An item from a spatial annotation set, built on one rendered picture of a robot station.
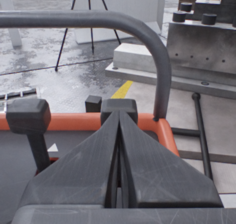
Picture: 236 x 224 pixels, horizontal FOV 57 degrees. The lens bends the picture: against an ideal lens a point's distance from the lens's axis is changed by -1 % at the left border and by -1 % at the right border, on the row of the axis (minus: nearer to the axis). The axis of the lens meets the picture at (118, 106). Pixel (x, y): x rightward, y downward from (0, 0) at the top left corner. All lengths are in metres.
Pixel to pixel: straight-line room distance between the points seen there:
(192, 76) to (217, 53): 0.22
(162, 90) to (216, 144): 0.80
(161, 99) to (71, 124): 0.08
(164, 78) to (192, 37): 0.98
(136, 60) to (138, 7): 2.09
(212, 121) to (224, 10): 0.54
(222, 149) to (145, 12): 2.76
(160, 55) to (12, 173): 0.14
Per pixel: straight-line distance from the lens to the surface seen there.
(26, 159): 0.19
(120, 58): 1.38
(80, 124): 0.20
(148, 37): 0.16
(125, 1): 3.29
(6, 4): 3.10
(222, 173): 0.87
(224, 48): 1.17
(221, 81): 1.32
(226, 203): 0.31
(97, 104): 1.11
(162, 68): 0.17
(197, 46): 1.17
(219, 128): 1.06
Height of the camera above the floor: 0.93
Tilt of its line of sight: 34 degrees down
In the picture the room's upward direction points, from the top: straight up
